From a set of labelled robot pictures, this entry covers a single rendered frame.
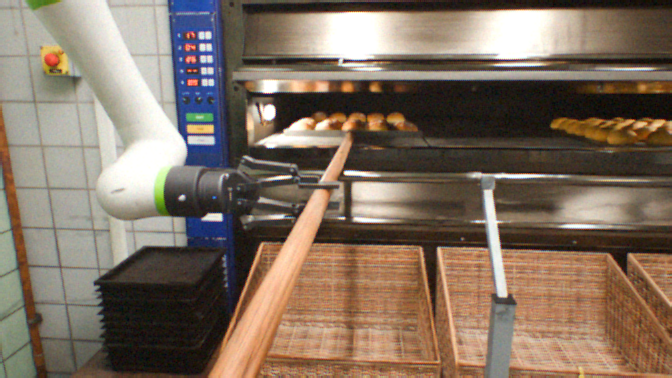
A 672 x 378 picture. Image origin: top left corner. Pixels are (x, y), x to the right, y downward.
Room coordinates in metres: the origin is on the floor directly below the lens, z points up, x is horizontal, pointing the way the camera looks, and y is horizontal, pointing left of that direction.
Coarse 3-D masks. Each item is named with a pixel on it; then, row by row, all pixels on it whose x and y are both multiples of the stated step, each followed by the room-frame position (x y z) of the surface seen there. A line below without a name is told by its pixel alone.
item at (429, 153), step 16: (256, 144) 1.53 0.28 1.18; (432, 160) 1.42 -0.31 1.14; (448, 160) 1.42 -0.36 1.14; (464, 160) 1.41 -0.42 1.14; (480, 160) 1.41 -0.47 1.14; (496, 160) 1.40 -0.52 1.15; (512, 160) 1.40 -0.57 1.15; (528, 160) 1.40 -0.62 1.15; (544, 160) 1.39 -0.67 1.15; (560, 160) 1.39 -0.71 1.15; (576, 160) 1.38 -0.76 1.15; (592, 160) 1.38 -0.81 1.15; (608, 160) 1.37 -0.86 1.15; (624, 160) 1.37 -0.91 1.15; (640, 160) 1.36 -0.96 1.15; (656, 160) 1.36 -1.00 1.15
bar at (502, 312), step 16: (256, 176) 1.09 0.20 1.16; (272, 176) 1.09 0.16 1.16; (320, 176) 1.08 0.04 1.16; (352, 176) 1.07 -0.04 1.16; (368, 176) 1.07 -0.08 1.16; (384, 176) 1.06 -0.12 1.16; (400, 176) 1.06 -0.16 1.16; (416, 176) 1.06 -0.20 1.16; (432, 176) 1.05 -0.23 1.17; (448, 176) 1.05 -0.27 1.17; (464, 176) 1.05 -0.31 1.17; (480, 176) 1.05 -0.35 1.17; (496, 176) 1.04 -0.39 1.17; (512, 176) 1.04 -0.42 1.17; (528, 176) 1.04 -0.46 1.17; (544, 176) 1.03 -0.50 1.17; (560, 176) 1.03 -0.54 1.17; (576, 176) 1.03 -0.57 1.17; (592, 176) 1.03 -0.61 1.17; (608, 176) 1.02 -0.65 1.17; (624, 176) 1.02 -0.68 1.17; (640, 176) 1.02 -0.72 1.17; (656, 176) 1.02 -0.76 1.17; (496, 224) 0.97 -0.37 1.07; (496, 240) 0.94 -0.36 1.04; (496, 256) 0.91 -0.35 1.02; (496, 272) 0.88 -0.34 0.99; (496, 288) 0.86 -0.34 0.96; (496, 304) 0.82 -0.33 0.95; (512, 304) 0.82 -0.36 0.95; (496, 320) 0.82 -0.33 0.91; (512, 320) 0.82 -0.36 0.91; (496, 336) 0.82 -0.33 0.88; (512, 336) 0.82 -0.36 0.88; (496, 352) 0.82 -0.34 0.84; (496, 368) 0.82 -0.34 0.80
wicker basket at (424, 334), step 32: (256, 256) 1.36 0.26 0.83; (320, 256) 1.41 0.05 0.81; (352, 256) 1.41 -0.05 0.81; (384, 256) 1.40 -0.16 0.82; (416, 256) 1.39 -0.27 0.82; (256, 288) 1.33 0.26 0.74; (320, 288) 1.38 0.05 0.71; (352, 288) 1.38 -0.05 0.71; (384, 288) 1.37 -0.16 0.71; (416, 288) 1.36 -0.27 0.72; (288, 320) 1.36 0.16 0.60; (320, 320) 1.36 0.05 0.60; (352, 320) 1.35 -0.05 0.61; (384, 320) 1.34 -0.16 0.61; (416, 320) 1.34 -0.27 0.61; (288, 352) 1.19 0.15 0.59; (320, 352) 1.19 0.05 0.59; (352, 352) 1.20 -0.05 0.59; (384, 352) 1.19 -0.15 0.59; (416, 352) 1.20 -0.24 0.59
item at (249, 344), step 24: (336, 168) 0.93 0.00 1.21; (312, 216) 0.58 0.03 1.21; (288, 240) 0.48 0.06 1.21; (312, 240) 0.52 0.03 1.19; (288, 264) 0.41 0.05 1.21; (264, 288) 0.36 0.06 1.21; (288, 288) 0.37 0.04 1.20; (264, 312) 0.32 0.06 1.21; (240, 336) 0.28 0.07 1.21; (264, 336) 0.29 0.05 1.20; (240, 360) 0.25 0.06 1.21
